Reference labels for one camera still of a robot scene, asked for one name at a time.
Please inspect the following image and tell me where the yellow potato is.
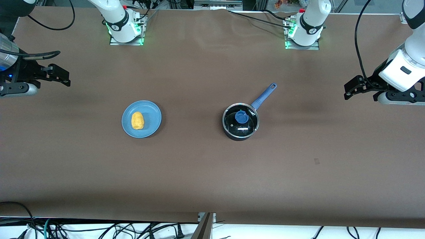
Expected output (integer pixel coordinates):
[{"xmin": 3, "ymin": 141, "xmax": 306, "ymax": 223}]
[{"xmin": 131, "ymin": 112, "xmax": 144, "ymax": 130}]

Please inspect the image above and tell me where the glass lid with blue knob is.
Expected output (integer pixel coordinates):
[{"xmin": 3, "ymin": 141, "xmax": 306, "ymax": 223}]
[{"xmin": 223, "ymin": 104, "xmax": 259, "ymax": 137}]

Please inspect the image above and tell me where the blue round plate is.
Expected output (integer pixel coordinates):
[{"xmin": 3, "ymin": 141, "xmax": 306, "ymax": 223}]
[{"xmin": 122, "ymin": 100, "xmax": 162, "ymax": 138}]

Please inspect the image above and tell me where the colourful background object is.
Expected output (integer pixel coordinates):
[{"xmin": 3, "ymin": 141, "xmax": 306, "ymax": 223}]
[{"xmin": 274, "ymin": 0, "xmax": 309, "ymax": 9}]

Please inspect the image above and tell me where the brown table cover sheet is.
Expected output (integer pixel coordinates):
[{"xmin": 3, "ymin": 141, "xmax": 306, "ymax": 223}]
[{"xmin": 0, "ymin": 6, "xmax": 425, "ymax": 229}]

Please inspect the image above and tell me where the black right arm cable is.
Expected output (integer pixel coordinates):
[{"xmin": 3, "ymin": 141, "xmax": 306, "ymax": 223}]
[{"xmin": 0, "ymin": 0, "xmax": 75, "ymax": 62}]

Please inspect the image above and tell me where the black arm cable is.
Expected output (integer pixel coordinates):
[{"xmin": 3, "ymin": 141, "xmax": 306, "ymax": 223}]
[
  {"xmin": 0, "ymin": 0, "xmax": 75, "ymax": 62},
  {"xmin": 355, "ymin": 0, "xmax": 376, "ymax": 87}
]

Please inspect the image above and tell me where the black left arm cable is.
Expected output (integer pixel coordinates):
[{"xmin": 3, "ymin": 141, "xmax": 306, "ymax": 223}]
[{"xmin": 355, "ymin": 0, "xmax": 376, "ymax": 87}]

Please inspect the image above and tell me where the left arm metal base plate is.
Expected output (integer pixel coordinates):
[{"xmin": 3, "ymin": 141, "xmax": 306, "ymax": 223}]
[{"xmin": 284, "ymin": 18, "xmax": 320, "ymax": 50}]

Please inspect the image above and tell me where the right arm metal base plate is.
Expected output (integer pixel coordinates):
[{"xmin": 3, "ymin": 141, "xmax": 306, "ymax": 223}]
[{"xmin": 110, "ymin": 15, "xmax": 146, "ymax": 46}]

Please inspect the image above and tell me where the black pot with blue handle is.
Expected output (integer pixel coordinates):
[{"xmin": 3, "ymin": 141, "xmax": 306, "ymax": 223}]
[{"xmin": 222, "ymin": 83, "xmax": 278, "ymax": 141}]

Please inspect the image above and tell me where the short black table cable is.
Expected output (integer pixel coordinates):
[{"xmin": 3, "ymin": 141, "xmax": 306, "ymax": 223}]
[{"xmin": 261, "ymin": 9, "xmax": 293, "ymax": 21}]

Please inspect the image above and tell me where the long black table cable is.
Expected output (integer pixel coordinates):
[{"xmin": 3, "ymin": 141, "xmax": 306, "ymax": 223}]
[{"xmin": 227, "ymin": 10, "xmax": 290, "ymax": 27}]

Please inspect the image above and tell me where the black looped cable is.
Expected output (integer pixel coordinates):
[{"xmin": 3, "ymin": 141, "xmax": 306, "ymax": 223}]
[{"xmin": 0, "ymin": 201, "xmax": 35, "ymax": 239}]

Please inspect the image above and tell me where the grey metal profile post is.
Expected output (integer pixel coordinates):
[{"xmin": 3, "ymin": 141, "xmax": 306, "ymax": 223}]
[{"xmin": 191, "ymin": 212, "xmax": 217, "ymax": 239}]

